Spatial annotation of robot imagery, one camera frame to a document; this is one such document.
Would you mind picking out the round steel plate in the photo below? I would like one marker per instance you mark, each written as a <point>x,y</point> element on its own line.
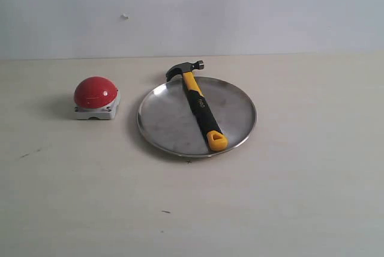
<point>166,121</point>

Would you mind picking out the red dome push button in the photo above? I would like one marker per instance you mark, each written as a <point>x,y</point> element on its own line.
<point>96,97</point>

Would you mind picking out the yellow black claw hammer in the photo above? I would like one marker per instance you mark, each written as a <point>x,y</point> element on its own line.
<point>206,121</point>

